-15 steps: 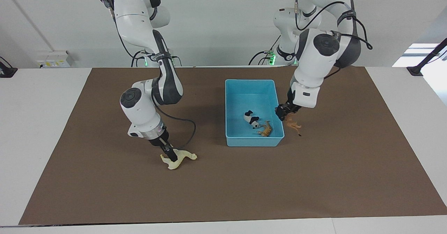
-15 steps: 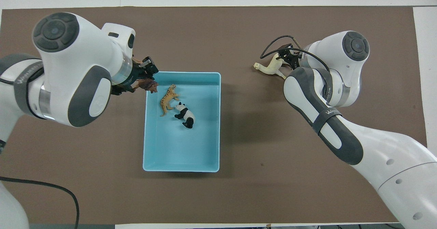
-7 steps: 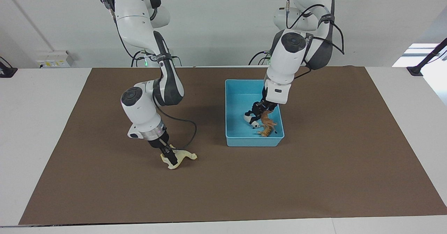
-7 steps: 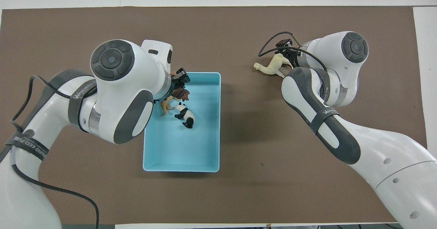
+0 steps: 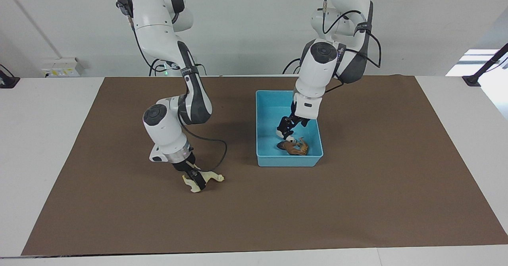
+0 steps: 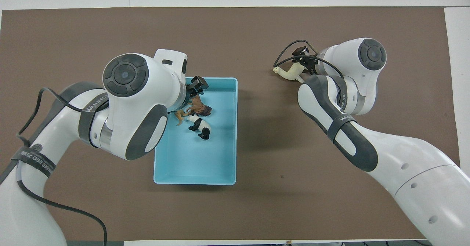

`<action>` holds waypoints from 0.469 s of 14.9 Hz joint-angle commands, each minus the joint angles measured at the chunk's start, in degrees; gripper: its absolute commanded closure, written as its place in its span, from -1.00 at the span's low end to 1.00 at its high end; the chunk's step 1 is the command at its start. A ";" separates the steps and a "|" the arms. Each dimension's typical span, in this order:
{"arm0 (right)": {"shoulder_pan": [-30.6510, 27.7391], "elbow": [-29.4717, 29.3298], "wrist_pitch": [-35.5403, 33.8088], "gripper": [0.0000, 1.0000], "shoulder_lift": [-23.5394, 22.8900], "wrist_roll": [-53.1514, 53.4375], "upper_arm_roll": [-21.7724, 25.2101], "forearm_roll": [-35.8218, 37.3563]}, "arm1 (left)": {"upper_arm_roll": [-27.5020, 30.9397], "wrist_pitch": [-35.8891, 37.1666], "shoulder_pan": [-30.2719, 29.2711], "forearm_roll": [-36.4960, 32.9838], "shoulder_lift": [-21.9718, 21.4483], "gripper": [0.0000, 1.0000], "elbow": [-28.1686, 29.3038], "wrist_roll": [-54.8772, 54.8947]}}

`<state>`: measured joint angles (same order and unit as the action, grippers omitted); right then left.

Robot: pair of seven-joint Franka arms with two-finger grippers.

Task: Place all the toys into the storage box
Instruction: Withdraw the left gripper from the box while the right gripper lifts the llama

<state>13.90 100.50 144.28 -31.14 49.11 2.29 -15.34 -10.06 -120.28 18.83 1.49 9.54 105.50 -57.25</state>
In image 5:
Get cream llama toy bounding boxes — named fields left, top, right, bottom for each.
left=182, top=171, right=225, bottom=193

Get brown lion toy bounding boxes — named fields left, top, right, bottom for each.
left=276, top=141, right=303, bottom=156

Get orange striped tiger toy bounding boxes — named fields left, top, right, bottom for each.
left=294, top=137, right=310, bottom=156

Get light blue plastic storage box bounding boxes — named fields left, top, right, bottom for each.
left=255, top=90, right=324, bottom=167

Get brown paper table mat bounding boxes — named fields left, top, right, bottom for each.
left=21, top=75, right=508, bottom=256

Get black table clamp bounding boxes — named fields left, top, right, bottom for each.
left=0, top=64, right=20, bottom=89

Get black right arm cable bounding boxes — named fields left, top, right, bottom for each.
left=129, top=16, right=229, bottom=172

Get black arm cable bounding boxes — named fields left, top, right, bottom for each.
left=322, top=0, right=382, bottom=69
left=129, top=16, right=229, bottom=172

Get black left arm base cables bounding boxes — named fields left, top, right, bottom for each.
left=283, top=58, right=302, bottom=75

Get black arm base cables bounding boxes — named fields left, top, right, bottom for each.
left=149, top=59, right=207, bottom=77
left=283, top=58, right=302, bottom=75

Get black right arm base cables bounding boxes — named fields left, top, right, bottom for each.
left=149, top=59, right=207, bottom=77

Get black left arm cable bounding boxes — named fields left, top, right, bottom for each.
left=322, top=0, right=382, bottom=69

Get white wall socket box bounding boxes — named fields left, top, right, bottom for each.
left=41, top=57, right=85, bottom=78

